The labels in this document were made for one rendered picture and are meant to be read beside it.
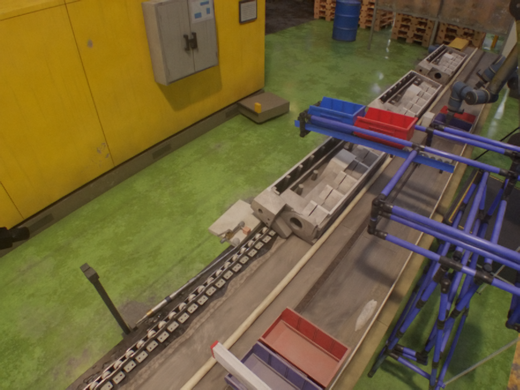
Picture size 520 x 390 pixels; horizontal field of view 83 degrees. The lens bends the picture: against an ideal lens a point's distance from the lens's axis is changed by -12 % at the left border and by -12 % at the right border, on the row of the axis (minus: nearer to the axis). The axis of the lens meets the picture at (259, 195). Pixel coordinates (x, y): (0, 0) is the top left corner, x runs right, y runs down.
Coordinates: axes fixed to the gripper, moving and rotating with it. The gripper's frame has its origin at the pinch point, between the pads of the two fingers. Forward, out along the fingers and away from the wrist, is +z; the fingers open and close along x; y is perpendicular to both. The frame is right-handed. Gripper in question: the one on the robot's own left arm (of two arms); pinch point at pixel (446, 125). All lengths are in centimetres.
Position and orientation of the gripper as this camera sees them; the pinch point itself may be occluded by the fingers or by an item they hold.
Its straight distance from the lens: 311.7
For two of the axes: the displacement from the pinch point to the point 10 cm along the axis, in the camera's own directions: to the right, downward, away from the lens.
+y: -7.8, -4.2, 4.7
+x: -6.3, 5.2, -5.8
